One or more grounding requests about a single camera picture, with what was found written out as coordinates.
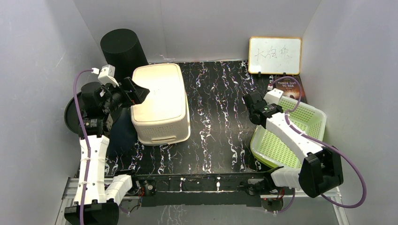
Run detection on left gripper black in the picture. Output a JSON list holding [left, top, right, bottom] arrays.
[[102, 77, 149, 114]]

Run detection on cream perforated plastic basket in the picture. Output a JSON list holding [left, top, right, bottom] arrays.
[[130, 63, 191, 146]]

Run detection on dark blue plastic bin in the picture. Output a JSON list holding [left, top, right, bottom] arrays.
[[64, 92, 138, 157]]

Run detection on black ribbed plastic bin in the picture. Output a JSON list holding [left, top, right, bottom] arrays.
[[100, 29, 149, 82]]

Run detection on green perforated plastic basket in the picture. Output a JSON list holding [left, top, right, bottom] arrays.
[[250, 103, 327, 168]]

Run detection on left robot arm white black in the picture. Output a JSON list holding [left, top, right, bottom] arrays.
[[64, 77, 150, 225]]

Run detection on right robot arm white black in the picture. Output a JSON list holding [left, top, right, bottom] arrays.
[[243, 89, 344, 198]]

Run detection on dark book three days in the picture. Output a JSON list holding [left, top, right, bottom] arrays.
[[274, 75, 307, 103]]

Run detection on small whiteboard with writing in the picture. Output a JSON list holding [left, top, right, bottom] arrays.
[[247, 37, 302, 75]]

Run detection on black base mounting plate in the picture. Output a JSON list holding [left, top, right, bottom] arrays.
[[134, 172, 292, 207]]

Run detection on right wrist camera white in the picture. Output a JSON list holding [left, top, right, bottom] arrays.
[[263, 89, 283, 105]]

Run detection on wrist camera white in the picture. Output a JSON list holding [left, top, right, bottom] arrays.
[[263, 89, 283, 105], [91, 64, 119, 87]]

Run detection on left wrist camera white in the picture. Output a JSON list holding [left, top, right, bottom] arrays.
[[91, 64, 119, 87]]

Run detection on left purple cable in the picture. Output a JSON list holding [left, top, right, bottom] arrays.
[[73, 68, 131, 225]]

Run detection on aluminium rail frame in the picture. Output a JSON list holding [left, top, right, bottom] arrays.
[[56, 175, 351, 225]]

